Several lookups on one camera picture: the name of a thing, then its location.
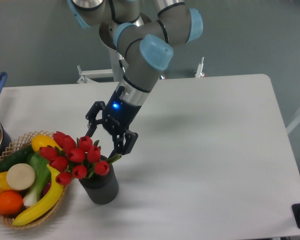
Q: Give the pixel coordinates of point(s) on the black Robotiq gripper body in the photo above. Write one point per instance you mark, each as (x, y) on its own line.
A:
(118, 114)

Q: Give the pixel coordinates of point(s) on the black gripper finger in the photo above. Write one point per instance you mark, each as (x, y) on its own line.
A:
(123, 142)
(91, 116)

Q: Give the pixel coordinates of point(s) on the red tulip bouquet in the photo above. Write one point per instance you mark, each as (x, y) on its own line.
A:
(78, 159)

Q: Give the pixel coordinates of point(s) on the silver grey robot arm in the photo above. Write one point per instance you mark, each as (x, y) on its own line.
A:
(147, 49)

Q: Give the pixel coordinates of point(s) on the dark grey ribbed vase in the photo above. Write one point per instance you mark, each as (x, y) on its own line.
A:
(101, 189)

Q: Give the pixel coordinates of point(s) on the yellow lemon squash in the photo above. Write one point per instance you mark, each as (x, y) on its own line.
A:
(41, 140)

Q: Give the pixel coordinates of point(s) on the green bok choy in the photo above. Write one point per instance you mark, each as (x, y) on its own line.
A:
(42, 178)

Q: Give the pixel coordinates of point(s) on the woven wicker basket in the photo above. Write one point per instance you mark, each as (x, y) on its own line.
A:
(14, 146)

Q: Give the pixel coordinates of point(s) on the yellow banana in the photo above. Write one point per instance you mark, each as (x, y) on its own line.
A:
(44, 205)

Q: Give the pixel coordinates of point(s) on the green cucumber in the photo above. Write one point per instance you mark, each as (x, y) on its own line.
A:
(18, 157)

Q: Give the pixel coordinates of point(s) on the beige round disc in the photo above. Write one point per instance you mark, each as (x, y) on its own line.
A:
(20, 176)

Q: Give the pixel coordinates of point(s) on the orange fruit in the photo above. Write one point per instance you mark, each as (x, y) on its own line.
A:
(11, 203)

